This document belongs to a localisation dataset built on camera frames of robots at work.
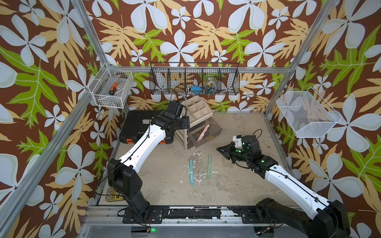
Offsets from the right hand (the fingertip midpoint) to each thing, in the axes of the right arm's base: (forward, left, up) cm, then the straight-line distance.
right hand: (215, 148), depth 76 cm
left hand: (+15, +16, +5) cm, 22 cm away
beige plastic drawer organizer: (+17, +6, -4) cm, 18 cm away
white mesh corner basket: (+16, -53, +8) cm, 56 cm away
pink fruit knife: (+14, +5, -4) cm, 15 cm away
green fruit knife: (-3, +2, -21) cm, 21 cm away
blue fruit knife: (-5, +12, -20) cm, 24 cm away
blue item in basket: (+38, +9, +9) cm, 40 cm away
